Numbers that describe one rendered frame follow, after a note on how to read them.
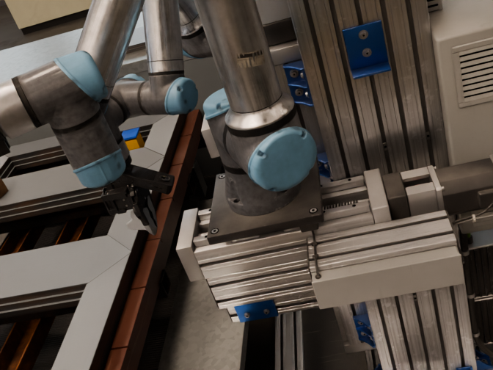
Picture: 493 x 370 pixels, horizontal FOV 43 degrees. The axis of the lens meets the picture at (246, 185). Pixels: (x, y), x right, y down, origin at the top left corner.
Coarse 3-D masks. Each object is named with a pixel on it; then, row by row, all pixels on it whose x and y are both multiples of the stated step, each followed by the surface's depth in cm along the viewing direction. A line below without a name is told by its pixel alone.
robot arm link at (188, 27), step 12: (180, 0) 149; (192, 0) 151; (180, 12) 151; (192, 12) 152; (180, 24) 155; (192, 24) 154; (192, 36) 156; (204, 36) 157; (192, 48) 161; (204, 48) 160
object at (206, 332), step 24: (192, 288) 163; (192, 312) 155; (216, 312) 153; (168, 336) 150; (192, 336) 148; (216, 336) 146; (240, 336) 144; (168, 360) 144; (192, 360) 142; (216, 360) 140; (240, 360) 138
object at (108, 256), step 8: (112, 240) 158; (104, 248) 156; (112, 248) 155; (120, 248) 154; (104, 256) 153; (112, 256) 152; (96, 264) 151; (104, 264) 150; (112, 264) 149; (96, 272) 148
